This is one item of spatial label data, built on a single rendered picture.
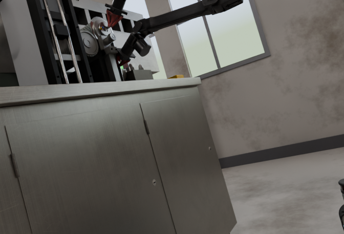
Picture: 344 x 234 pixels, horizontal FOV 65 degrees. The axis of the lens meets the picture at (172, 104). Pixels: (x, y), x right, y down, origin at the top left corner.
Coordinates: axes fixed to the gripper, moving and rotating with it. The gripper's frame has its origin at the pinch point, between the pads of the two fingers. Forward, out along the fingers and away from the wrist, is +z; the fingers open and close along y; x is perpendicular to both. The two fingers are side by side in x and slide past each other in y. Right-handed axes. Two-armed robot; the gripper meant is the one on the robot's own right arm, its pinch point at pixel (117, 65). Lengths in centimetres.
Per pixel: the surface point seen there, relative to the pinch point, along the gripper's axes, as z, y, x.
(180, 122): -6.4, -1.1, -46.7
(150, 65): 20, 73, 26
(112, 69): -3.6, -11.3, -6.9
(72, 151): -7, -60, -45
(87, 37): -8.3, -16.9, 10.7
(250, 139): 48, 191, -65
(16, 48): 7.7, -41.4, 19.7
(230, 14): -38, 191, 47
